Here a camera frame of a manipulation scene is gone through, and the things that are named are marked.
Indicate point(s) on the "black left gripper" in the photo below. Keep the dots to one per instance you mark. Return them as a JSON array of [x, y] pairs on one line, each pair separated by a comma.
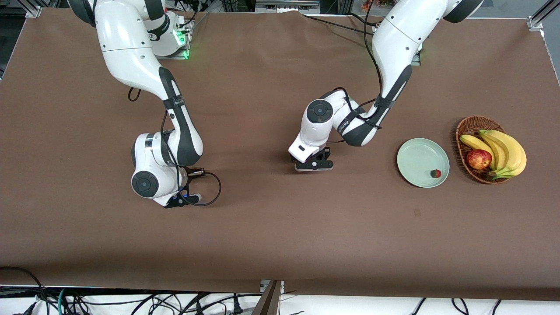
[[327, 154]]

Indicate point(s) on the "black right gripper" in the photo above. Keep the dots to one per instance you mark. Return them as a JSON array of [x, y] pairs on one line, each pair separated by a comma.
[[191, 179]]

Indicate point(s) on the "small red strawberry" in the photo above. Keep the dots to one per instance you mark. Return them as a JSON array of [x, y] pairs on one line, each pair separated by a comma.
[[436, 173]]

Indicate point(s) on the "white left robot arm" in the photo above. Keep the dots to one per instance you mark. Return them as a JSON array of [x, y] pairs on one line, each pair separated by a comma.
[[398, 39]]

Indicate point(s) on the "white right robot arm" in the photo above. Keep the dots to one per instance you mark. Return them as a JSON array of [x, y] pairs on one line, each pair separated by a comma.
[[127, 43]]

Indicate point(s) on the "pale green round plate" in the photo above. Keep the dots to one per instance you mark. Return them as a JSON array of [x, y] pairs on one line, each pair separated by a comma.
[[418, 159]]

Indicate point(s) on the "large table cover sheet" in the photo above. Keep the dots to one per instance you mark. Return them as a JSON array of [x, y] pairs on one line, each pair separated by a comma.
[[280, 218]]

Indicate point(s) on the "brown wicker basket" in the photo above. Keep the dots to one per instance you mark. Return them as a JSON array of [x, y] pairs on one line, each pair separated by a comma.
[[470, 124]]

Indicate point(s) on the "grey metal box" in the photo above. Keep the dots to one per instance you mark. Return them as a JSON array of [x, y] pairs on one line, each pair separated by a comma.
[[286, 6]]

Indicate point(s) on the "red apple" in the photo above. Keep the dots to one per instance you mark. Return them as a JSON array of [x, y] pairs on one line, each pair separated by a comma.
[[478, 159]]

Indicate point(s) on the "colourful toy pile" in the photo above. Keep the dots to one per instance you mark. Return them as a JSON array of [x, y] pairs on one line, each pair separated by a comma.
[[377, 4]]

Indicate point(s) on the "yellow banana bunch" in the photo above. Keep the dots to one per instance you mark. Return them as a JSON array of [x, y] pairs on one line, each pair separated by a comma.
[[507, 153]]

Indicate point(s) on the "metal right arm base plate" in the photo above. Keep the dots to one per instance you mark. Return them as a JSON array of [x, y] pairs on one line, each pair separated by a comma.
[[183, 54]]

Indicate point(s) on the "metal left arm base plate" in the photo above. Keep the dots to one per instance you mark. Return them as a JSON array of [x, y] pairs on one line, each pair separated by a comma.
[[416, 59]]

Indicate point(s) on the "wooden post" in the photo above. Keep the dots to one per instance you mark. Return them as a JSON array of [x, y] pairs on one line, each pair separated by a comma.
[[271, 302]]

